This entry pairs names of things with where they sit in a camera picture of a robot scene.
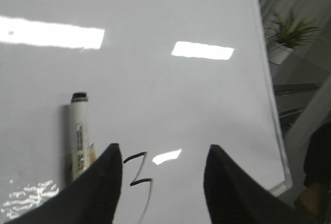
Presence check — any person in dark clothing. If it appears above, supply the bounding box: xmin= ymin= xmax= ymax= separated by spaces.
xmin=294 ymin=122 xmax=330 ymax=222

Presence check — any potted green plant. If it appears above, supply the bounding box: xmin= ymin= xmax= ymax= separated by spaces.
xmin=264 ymin=8 xmax=320 ymax=66

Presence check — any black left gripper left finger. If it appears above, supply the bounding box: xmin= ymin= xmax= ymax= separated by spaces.
xmin=10 ymin=143 xmax=123 ymax=223

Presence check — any white whiteboard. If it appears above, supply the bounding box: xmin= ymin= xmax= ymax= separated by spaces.
xmin=1 ymin=0 xmax=292 ymax=223

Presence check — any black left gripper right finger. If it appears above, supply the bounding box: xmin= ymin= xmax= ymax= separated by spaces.
xmin=203 ymin=144 xmax=314 ymax=224

